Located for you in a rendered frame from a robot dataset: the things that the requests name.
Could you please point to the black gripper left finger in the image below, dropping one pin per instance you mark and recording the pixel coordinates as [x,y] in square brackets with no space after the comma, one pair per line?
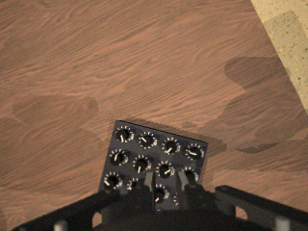
[78,215]

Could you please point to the dark grey knob box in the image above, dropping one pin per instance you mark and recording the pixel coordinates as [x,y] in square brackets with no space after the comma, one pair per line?
[135,150]

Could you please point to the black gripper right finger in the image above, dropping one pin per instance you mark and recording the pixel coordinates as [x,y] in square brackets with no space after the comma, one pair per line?
[271,214]

